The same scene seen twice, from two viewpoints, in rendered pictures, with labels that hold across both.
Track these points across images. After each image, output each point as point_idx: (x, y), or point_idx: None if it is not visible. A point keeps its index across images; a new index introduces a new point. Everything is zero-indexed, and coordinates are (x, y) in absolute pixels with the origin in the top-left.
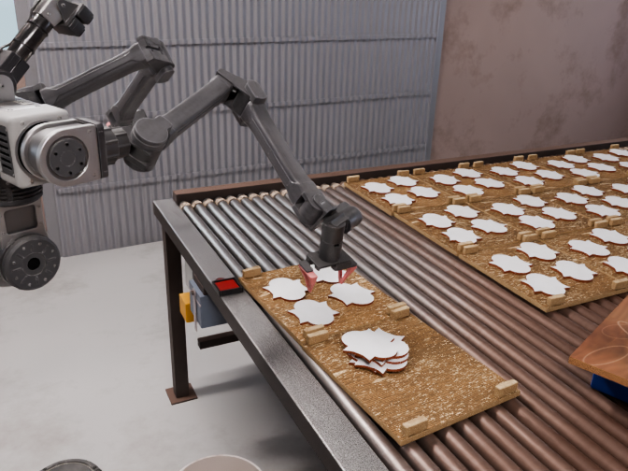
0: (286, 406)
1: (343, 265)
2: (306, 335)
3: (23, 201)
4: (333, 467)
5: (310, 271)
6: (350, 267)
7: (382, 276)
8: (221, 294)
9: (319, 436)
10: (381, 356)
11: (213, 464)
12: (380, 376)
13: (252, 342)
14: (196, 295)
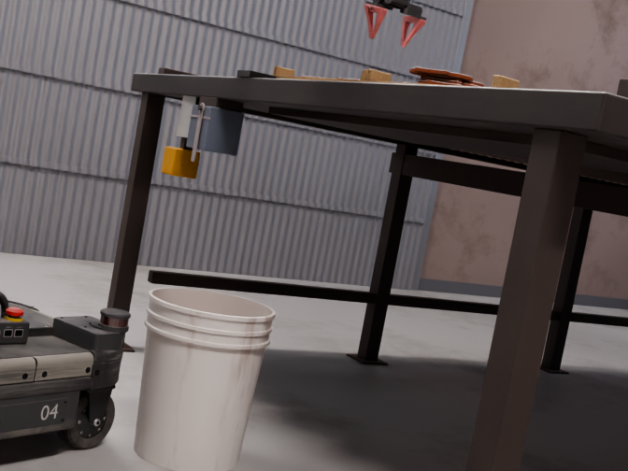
0: (349, 103)
1: (413, 10)
2: (365, 76)
3: None
4: (420, 98)
5: (379, 6)
6: (420, 19)
7: None
8: (252, 76)
9: (401, 84)
10: (458, 73)
11: (198, 303)
12: None
13: (302, 79)
14: (205, 110)
